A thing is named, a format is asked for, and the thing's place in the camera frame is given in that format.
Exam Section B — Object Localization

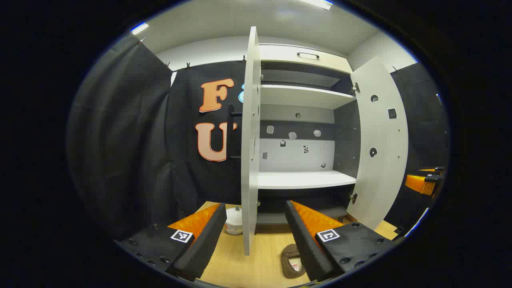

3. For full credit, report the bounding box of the white shoe cabinet door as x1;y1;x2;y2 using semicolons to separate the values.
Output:
346;56;409;230
226;26;262;256

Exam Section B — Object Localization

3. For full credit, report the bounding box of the white round jar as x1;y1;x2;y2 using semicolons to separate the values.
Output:
223;206;244;236

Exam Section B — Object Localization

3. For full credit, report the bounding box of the black backdrop cloth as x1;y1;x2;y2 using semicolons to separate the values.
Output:
384;62;450;236
66;34;250;242

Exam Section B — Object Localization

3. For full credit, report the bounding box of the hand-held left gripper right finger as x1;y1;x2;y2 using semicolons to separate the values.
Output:
285;200;402;282

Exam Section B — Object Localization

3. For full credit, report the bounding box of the white cabinet drawer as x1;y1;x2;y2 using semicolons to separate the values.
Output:
259;43;353;74

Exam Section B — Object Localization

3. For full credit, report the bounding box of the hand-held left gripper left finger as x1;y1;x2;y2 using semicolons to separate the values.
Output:
114;202;228;282

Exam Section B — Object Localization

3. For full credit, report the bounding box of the white shoe cabinet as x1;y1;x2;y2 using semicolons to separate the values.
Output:
256;43;360;234

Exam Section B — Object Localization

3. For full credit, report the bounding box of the brown fluffy shoe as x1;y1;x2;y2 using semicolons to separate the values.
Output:
280;243;312;279

